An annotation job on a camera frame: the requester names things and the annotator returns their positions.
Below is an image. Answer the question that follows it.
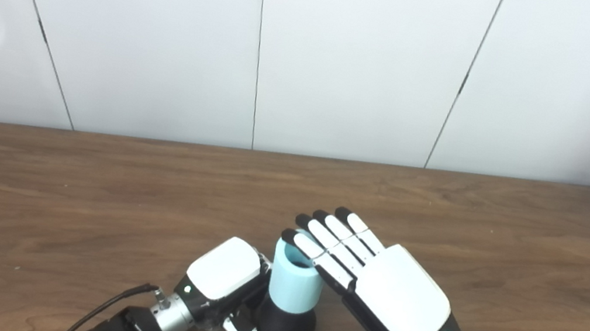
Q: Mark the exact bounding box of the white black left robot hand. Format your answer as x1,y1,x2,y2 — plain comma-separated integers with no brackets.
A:
168,229,306,331

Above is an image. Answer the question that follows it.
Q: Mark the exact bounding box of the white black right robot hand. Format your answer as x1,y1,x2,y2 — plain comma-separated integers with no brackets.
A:
267,198,481,331

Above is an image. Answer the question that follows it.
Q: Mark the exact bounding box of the light-blue hose piece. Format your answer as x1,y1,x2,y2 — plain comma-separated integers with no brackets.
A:
265,228,331,318

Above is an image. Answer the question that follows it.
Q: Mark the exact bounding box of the black flared nozzle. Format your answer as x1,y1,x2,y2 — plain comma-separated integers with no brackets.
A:
254,296,319,331

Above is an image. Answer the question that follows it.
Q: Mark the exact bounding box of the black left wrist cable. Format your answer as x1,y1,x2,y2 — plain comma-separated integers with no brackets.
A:
58,271,170,331

